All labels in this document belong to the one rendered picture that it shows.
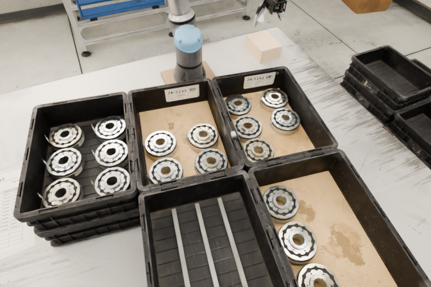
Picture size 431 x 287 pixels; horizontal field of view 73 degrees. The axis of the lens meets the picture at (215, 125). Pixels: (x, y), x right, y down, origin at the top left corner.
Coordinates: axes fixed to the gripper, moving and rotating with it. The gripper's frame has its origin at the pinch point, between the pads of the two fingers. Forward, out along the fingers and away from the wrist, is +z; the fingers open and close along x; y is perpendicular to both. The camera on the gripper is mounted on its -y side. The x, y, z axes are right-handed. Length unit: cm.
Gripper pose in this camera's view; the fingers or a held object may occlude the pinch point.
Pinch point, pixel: (267, 22)
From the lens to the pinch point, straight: 152.3
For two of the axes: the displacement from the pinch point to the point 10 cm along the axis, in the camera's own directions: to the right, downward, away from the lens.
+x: 9.1, -3.0, 2.8
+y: 4.1, 7.0, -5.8
